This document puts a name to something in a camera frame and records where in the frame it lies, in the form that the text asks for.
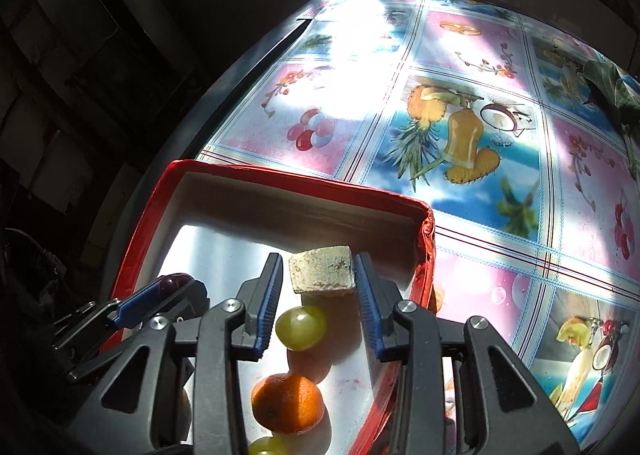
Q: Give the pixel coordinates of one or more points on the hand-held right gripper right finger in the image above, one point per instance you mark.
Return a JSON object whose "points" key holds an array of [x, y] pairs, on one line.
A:
{"points": [[367, 315]]}

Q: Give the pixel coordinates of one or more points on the large green leaf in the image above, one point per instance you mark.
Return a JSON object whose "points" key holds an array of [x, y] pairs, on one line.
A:
{"points": [[617, 90]]}

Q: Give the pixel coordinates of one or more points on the orange mandarin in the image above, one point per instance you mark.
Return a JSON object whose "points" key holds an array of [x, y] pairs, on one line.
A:
{"points": [[287, 402]]}

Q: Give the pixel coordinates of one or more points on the red-rimmed white tray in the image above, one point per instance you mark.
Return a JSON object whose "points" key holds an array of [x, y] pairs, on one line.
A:
{"points": [[225, 255]]}

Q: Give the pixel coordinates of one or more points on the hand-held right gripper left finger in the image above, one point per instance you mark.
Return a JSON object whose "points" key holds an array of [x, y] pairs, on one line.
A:
{"points": [[265, 315]]}

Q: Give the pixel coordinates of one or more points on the large green grape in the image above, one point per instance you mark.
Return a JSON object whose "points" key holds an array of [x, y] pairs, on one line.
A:
{"points": [[301, 328]]}

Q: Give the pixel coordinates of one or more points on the small green grape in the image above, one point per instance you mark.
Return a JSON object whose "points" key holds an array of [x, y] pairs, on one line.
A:
{"points": [[267, 446]]}

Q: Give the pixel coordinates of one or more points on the blocky sugarcane piece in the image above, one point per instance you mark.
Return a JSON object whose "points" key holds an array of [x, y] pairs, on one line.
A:
{"points": [[322, 270]]}

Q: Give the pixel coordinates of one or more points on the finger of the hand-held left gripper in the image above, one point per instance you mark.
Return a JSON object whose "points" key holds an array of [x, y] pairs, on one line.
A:
{"points": [[140, 302]]}

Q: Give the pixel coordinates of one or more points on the fruit printed tablecloth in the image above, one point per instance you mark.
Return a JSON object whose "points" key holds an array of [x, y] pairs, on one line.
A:
{"points": [[475, 60]]}

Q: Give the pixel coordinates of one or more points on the dark red plum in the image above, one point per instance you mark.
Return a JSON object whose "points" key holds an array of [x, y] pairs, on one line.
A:
{"points": [[175, 281]]}

